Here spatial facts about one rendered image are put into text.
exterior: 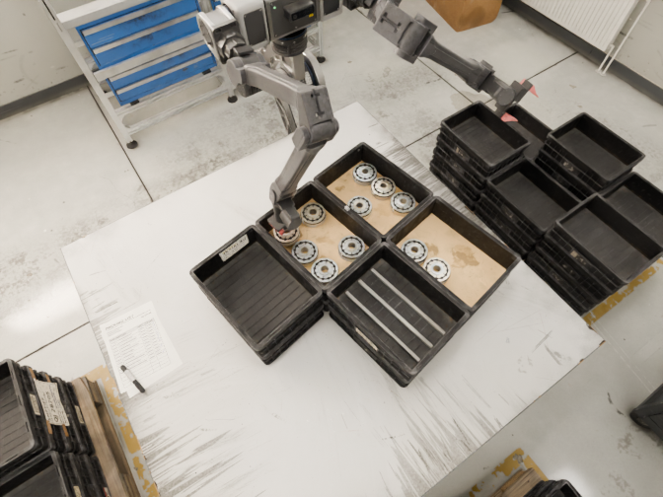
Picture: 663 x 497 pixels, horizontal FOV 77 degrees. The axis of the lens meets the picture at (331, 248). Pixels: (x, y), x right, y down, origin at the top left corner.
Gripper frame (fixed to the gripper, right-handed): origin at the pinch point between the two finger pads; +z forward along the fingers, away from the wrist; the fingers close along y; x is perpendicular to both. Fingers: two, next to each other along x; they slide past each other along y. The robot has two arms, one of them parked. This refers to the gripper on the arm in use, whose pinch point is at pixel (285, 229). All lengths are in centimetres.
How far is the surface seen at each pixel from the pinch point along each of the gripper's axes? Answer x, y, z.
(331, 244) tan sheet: -14.5, 10.4, 5.6
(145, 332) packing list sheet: 11, -64, 18
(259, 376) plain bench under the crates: -32, -42, 17
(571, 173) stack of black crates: -58, 146, 40
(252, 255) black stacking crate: 3.0, -15.5, 6.1
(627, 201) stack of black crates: -88, 162, 50
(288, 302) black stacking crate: -21.7, -17.7, 5.2
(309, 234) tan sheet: -5.1, 7.2, 5.9
